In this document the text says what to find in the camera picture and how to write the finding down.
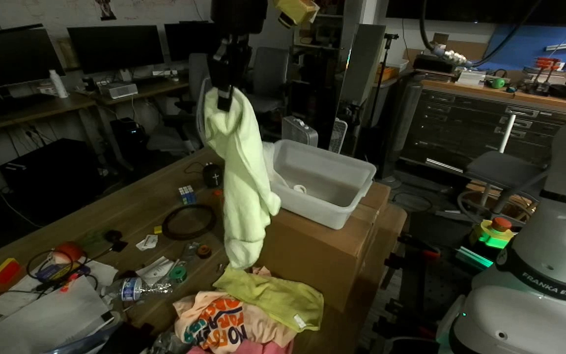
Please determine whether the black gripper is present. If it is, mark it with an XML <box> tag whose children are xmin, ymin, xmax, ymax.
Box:
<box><xmin>206</xmin><ymin>0</ymin><xmax>269</xmax><ymax>112</ymax></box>

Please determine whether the pale green cloth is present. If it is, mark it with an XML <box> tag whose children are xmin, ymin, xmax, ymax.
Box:
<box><xmin>194</xmin><ymin>85</ymin><xmax>285</xmax><ymax>271</ymax></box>

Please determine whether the orange printed cloth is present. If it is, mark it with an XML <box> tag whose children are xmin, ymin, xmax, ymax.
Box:
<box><xmin>171</xmin><ymin>289</ymin><xmax>299</xmax><ymax>354</ymax></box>

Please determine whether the grey office chair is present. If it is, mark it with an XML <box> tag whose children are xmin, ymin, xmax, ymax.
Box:
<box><xmin>247</xmin><ymin>45</ymin><xmax>293</xmax><ymax>118</ymax></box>
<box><xmin>185</xmin><ymin>51</ymin><xmax>214</xmax><ymax>144</ymax></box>

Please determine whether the black computer monitor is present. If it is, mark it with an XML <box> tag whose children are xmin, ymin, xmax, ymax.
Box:
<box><xmin>65</xmin><ymin>24</ymin><xmax>167</xmax><ymax>75</ymax></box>
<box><xmin>163</xmin><ymin>20</ymin><xmax>216</xmax><ymax>63</ymax></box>
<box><xmin>0</xmin><ymin>24</ymin><xmax>63</xmax><ymax>94</ymax></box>

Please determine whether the wooden office desk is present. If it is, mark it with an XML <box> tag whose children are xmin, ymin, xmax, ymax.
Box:
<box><xmin>0</xmin><ymin>94</ymin><xmax>98</xmax><ymax>140</ymax></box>
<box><xmin>90</xmin><ymin>77</ymin><xmax>190</xmax><ymax>110</ymax></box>

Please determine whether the clear plastic container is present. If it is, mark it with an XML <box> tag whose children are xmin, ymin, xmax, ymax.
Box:
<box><xmin>328</xmin><ymin>116</ymin><xmax>352</xmax><ymax>153</ymax></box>
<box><xmin>279</xmin><ymin>114</ymin><xmax>322</xmax><ymax>148</ymax></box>

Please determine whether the black computer mouse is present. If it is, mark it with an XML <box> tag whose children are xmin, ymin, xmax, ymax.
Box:
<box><xmin>200</xmin><ymin>161</ymin><xmax>224</xmax><ymax>191</ymax></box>

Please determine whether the small white device box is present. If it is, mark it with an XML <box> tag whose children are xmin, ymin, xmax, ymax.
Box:
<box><xmin>106</xmin><ymin>81</ymin><xmax>141</xmax><ymax>102</ymax></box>

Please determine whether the small rubik's cube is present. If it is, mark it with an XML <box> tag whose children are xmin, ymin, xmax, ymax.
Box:
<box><xmin>177</xmin><ymin>183</ymin><xmax>198</xmax><ymax>207</ymax></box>

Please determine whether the white plastic bin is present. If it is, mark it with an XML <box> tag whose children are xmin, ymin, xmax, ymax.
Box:
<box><xmin>261</xmin><ymin>138</ymin><xmax>379</xmax><ymax>232</ymax></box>

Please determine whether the white plastic bottle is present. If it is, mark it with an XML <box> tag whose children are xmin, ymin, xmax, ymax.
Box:
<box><xmin>47</xmin><ymin>67</ymin><xmax>71</xmax><ymax>100</ymax></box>

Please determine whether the white paper scrap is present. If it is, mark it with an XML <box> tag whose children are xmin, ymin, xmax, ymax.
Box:
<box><xmin>133</xmin><ymin>232</ymin><xmax>161</xmax><ymax>254</ymax></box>

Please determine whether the small black object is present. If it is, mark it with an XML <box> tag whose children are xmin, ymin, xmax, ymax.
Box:
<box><xmin>102</xmin><ymin>228</ymin><xmax>130</xmax><ymax>254</ymax></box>

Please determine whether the black equipment case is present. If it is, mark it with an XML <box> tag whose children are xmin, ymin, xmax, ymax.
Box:
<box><xmin>0</xmin><ymin>136</ymin><xmax>110</xmax><ymax>222</ymax></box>

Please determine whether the brown cardboard box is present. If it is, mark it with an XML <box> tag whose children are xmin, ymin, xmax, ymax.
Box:
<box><xmin>255</xmin><ymin>181</ymin><xmax>409</xmax><ymax>354</ymax></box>

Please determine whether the white plastic packet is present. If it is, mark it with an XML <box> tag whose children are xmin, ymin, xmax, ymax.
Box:
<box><xmin>135</xmin><ymin>254</ymin><xmax>177</xmax><ymax>287</ymax></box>

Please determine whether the clear plastic water bottle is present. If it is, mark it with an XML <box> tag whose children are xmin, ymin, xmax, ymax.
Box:
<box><xmin>100</xmin><ymin>260</ymin><xmax>188</xmax><ymax>305</ymax></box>

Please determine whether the red round cap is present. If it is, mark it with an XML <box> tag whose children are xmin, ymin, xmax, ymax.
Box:
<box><xmin>55</xmin><ymin>242</ymin><xmax>86</xmax><ymax>266</ymax></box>

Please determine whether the black tool cabinet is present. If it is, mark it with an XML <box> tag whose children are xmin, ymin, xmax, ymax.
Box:
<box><xmin>397</xmin><ymin>77</ymin><xmax>566</xmax><ymax>183</ymax></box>

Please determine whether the green tape roll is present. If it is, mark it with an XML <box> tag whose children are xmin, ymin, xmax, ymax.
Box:
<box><xmin>483</xmin><ymin>73</ymin><xmax>511</xmax><ymax>92</ymax></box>

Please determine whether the red yellow block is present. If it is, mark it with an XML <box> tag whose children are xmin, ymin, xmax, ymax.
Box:
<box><xmin>0</xmin><ymin>256</ymin><xmax>23</xmax><ymax>289</ymax></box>

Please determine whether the grey stool seat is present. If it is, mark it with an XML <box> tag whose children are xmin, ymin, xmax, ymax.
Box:
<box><xmin>464</xmin><ymin>149</ymin><xmax>556</xmax><ymax>199</ymax></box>

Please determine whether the white paper sheet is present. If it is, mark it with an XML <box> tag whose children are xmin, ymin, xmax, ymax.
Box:
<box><xmin>0</xmin><ymin>260</ymin><xmax>124</xmax><ymax>354</ymax></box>

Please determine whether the green lit device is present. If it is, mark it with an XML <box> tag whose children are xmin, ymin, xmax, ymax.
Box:
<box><xmin>454</xmin><ymin>244</ymin><xmax>499</xmax><ymax>271</ymax></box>

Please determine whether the red emergency stop button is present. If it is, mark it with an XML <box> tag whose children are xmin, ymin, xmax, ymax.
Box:
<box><xmin>470</xmin><ymin>214</ymin><xmax>521</xmax><ymax>252</ymax></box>

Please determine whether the small wall poster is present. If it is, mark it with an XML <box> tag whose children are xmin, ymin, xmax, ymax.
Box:
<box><xmin>94</xmin><ymin>0</ymin><xmax>118</xmax><ymax>22</ymax></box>

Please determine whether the black cable ring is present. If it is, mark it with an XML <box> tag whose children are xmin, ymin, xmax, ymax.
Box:
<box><xmin>161</xmin><ymin>203</ymin><xmax>218</xmax><ymax>242</ymax></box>

